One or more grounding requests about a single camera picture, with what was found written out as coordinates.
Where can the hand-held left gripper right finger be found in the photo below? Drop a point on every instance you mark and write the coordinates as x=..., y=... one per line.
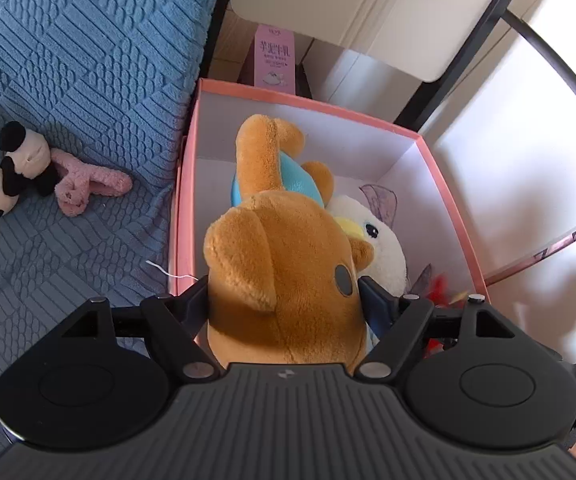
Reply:
x=375, y=305

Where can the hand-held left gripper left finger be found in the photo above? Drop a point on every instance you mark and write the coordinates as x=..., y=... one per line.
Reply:
x=195, y=306

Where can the white duck plush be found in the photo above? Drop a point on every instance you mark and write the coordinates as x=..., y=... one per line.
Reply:
x=383, y=255

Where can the red and black toy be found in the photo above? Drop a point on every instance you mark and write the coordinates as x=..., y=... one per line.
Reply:
x=438, y=287

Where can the brown bear plush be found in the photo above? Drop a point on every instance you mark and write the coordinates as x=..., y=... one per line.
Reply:
x=278, y=260

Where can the pink box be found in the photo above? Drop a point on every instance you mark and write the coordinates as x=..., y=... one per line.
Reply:
x=318, y=135

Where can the white thread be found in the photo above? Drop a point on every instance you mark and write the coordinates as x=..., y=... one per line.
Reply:
x=168, y=272

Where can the pink plush toy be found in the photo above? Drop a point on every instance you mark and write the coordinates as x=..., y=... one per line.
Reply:
x=88, y=180

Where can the panda plush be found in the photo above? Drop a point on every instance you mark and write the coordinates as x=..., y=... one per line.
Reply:
x=25, y=155

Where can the pink carton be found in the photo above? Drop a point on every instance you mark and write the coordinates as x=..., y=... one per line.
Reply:
x=274, y=60

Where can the cardboard box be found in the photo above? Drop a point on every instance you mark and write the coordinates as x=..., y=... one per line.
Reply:
x=233, y=45

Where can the blue textured mat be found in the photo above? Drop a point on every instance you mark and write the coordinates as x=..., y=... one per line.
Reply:
x=93, y=60

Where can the white chair with black frame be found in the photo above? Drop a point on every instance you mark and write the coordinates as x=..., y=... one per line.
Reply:
x=368, y=10

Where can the black curved metal frame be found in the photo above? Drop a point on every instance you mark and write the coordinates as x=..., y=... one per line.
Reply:
x=558, y=52

